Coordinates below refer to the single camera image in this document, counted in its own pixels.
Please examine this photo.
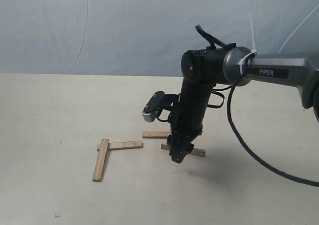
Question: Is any grey fabric backdrop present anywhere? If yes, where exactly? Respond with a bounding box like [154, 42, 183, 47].
[0, 0, 319, 76]

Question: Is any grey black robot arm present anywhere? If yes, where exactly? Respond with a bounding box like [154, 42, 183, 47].
[167, 47, 319, 163]

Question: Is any black cable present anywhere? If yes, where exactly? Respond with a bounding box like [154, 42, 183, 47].
[228, 78, 319, 187]

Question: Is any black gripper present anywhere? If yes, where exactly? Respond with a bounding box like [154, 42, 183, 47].
[168, 111, 202, 164]

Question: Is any wooden stick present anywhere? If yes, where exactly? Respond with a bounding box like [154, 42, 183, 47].
[92, 139, 109, 182]
[108, 140, 143, 150]
[142, 131, 170, 139]
[160, 143, 206, 157]

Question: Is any white zip tie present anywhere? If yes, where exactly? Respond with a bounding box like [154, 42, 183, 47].
[239, 10, 257, 75]

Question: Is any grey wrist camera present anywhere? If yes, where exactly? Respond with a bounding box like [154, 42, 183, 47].
[142, 91, 165, 122]

